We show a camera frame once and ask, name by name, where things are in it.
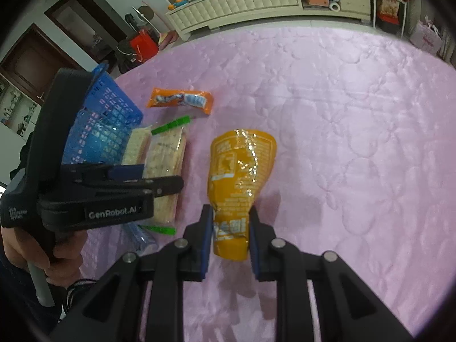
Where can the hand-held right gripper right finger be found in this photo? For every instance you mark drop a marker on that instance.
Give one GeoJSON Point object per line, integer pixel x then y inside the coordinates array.
{"type": "Point", "coordinates": [253, 245]}

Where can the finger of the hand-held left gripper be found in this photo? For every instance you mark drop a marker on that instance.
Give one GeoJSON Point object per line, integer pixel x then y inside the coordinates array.
{"type": "Point", "coordinates": [167, 184]}
{"type": "Point", "coordinates": [124, 171]}

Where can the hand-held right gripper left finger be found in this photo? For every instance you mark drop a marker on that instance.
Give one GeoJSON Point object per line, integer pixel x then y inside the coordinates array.
{"type": "Point", "coordinates": [206, 242]}

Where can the wide green-ended cracker packet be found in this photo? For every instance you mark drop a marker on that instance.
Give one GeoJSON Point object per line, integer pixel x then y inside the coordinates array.
{"type": "Point", "coordinates": [165, 153]}

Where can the blue plastic basket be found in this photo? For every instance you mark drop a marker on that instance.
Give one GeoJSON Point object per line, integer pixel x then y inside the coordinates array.
{"type": "Point", "coordinates": [107, 128]}

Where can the yellow snack packet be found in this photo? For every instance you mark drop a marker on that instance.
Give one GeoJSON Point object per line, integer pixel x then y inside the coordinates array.
{"type": "Point", "coordinates": [242, 171]}

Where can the person's left hand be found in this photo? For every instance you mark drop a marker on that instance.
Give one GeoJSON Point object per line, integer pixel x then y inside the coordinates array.
{"type": "Point", "coordinates": [67, 253]}

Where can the narrow cracker packet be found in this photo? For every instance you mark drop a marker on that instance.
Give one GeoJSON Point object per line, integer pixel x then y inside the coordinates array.
{"type": "Point", "coordinates": [137, 146]}

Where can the small clear blue packet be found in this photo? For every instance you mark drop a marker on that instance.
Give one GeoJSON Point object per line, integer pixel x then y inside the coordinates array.
{"type": "Point", "coordinates": [142, 238]}

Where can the orange snack packet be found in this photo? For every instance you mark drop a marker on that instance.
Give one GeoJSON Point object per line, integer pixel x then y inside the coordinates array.
{"type": "Point", "coordinates": [167, 99]}

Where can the brown wooden door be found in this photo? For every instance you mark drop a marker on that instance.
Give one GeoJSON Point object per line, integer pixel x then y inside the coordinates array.
{"type": "Point", "coordinates": [78, 10]}
{"type": "Point", "coordinates": [25, 64]}

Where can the black bag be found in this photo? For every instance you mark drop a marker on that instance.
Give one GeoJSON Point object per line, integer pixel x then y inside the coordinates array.
{"type": "Point", "coordinates": [125, 55]}

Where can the pink quilted blanket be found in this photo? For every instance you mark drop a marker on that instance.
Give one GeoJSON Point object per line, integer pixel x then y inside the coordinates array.
{"type": "Point", "coordinates": [338, 114]}

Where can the cream long cabinet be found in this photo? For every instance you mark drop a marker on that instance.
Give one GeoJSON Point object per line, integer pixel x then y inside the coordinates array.
{"type": "Point", "coordinates": [242, 0]}

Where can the orange box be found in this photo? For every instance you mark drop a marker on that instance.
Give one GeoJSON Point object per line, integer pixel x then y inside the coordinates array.
{"type": "Point", "coordinates": [317, 0]}

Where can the white tape roll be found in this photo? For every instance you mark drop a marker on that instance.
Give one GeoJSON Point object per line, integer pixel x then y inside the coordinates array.
{"type": "Point", "coordinates": [335, 6]}

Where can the metal rack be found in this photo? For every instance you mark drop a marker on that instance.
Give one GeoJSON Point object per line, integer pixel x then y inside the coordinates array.
{"type": "Point", "coordinates": [373, 7]}

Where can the pink gift bag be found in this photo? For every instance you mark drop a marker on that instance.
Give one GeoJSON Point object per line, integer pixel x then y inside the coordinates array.
{"type": "Point", "coordinates": [425, 37]}

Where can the printed snack box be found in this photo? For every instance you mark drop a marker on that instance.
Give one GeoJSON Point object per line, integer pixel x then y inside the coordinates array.
{"type": "Point", "coordinates": [390, 5]}

